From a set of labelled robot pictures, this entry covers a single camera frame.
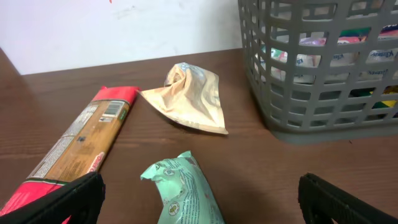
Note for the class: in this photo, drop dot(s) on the red orange spaghetti packet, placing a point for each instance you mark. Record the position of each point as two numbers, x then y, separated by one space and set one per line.
81 149

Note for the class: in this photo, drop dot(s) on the tissue pocket pack bundle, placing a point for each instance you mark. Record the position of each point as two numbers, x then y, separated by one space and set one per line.
356 36

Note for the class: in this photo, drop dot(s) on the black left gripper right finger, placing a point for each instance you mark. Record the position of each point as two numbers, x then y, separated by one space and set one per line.
322 202

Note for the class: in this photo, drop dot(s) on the teal crumpled snack packet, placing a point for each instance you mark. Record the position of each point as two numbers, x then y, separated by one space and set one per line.
186 195

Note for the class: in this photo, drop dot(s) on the grey plastic basket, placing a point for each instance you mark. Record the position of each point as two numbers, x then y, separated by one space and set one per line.
322 70

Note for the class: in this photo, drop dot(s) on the beige crumpled pouch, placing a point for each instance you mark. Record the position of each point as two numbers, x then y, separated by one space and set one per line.
190 96

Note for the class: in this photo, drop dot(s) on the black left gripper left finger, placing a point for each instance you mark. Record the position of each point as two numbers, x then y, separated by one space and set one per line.
52 201

